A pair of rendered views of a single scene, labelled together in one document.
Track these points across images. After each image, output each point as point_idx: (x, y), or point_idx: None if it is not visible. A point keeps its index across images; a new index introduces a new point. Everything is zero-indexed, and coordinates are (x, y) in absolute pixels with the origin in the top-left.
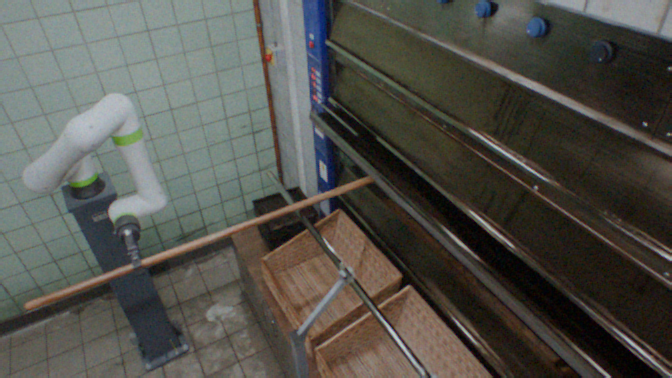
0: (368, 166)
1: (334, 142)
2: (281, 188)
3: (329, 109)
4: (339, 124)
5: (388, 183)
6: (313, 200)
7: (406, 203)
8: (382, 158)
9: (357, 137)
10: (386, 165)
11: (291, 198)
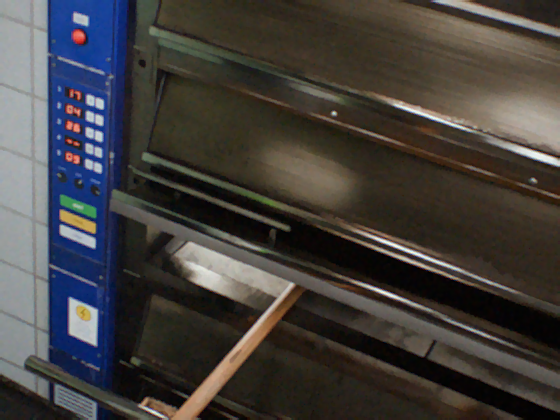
0: (353, 289)
1: (222, 253)
2: (96, 390)
3: (173, 181)
4: (194, 210)
5: (425, 315)
6: (207, 395)
7: (485, 346)
8: (347, 265)
9: (287, 232)
10: (370, 278)
11: (140, 406)
